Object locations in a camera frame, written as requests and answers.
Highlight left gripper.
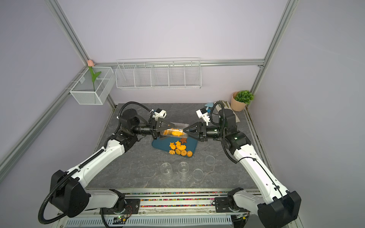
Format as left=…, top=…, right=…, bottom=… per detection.
left=132, top=118, right=175, bottom=141

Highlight batch orange cookies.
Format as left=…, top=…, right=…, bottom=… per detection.
left=175, top=145, right=193, bottom=157
left=163, top=128, right=184, bottom=137

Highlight clear cookie jar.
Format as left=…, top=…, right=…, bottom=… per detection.
left=178, top=161, right=190, bottom=181
left=160, top=123, right=189, bottom=138
left=160, top=162, right=174, bottom=179

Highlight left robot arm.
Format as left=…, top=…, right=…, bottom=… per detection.
left=38, top=101, right=175, bottom=224

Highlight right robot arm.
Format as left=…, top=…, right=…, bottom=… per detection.
left=183, top=101, right=301, bottom=228

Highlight teal plastic tray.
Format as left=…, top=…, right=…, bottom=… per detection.
left=152, top=137, right=198, bottom=153

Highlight blue garden trowel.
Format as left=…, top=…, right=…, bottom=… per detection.
left=204, top=103, right=214, bottom=110

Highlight beige gardening glove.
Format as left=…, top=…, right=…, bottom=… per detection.
left=215, top=100, right=240, bottom=123

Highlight potted green plant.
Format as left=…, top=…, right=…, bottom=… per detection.
left=231, top=90, right=254, bottom=112

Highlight artificial pink tulip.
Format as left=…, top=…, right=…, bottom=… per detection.
left=87, top=59, right=101, bottom=92

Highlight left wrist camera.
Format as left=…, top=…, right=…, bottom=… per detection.
left=153, top=108, right=167, bottom=121

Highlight white wire wall shelf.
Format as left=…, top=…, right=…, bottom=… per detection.
left=116, top=58, right=202, bottom=89

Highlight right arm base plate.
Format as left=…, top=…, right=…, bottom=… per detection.
left=212, top=197, right=249, bottom=213

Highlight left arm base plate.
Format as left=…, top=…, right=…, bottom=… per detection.
left=102, top=199, right=141, bottom=215

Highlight white mesh wall basket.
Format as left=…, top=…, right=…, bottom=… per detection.
left=70, top=66, right=116, bottom=105

